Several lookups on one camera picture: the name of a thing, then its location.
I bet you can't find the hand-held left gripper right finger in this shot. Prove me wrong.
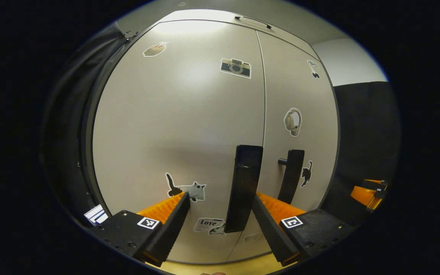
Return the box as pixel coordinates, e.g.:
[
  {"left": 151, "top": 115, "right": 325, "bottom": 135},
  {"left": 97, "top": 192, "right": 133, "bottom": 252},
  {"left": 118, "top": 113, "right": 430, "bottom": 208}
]
[{"left": 251, "top": 192, "right": 354, "bottom": 267}]

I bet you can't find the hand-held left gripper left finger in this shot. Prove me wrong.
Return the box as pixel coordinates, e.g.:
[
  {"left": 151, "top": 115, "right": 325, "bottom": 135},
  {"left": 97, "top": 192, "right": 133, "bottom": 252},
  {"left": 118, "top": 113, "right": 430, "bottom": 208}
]
[{"left": 90, "top": 192, "right": 191, "bottom": 268}]

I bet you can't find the black door handle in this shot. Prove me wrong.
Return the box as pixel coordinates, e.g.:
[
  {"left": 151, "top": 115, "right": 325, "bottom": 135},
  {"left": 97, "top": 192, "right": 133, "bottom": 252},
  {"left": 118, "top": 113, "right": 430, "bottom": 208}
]
[
  {"left": 224, "top": 145, "right": 264, "bottom": 233},
  {"left": 278, "top": 149, "right": 305, "bottom": 205}
]

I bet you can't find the white cabinet door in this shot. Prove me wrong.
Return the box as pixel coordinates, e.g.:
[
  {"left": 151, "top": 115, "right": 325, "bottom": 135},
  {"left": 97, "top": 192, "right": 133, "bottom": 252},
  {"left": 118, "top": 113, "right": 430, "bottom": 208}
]
[
  {"left": 228, "top": 31, "right": 340, "bottom": 264},
  {"left": 92, "top": 21, "right": 267, "bottom": 264}
]

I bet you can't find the white cabinet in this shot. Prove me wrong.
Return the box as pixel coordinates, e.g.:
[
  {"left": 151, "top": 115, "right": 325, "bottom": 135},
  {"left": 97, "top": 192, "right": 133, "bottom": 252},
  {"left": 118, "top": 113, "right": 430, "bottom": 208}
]
[{"left": 82, "top": 10, "right": 341, "bottom": 266}]

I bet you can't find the white cabinet drawer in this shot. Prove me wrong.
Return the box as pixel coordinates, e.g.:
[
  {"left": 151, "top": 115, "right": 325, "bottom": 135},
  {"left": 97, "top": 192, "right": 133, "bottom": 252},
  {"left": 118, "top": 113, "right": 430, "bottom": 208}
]
[{"left": 159, "top": 10, "right": 320, "bottom": 58}]

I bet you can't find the black drawer handle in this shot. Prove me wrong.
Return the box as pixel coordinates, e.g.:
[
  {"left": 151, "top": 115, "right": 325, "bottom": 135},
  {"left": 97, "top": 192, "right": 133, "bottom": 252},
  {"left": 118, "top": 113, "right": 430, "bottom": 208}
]
[{"left": 235, "top": 15, "right": 272, "bottom": 31}]

